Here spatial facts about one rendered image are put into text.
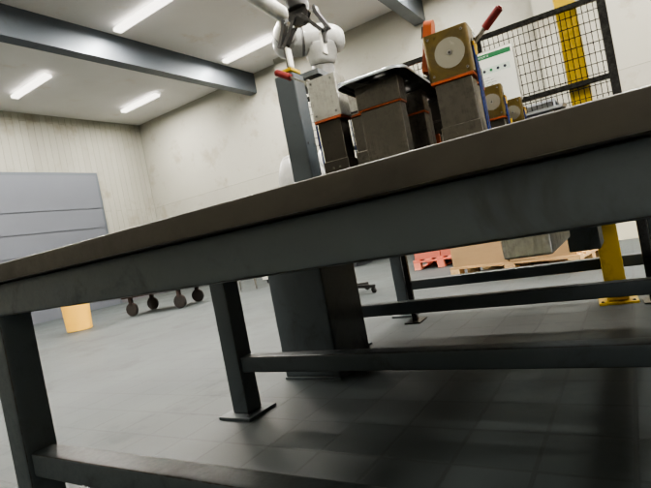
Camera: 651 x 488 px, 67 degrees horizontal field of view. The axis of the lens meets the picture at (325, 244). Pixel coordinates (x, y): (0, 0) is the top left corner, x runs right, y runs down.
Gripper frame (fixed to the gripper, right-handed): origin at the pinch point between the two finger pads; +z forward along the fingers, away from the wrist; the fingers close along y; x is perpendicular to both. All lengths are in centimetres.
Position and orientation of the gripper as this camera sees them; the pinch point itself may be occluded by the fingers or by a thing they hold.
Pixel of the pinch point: (307, 57)
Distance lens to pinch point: 177.3
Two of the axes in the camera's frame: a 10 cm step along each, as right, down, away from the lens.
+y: 8.6, -1.6, -4.9
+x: 4.8, -1.0, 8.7
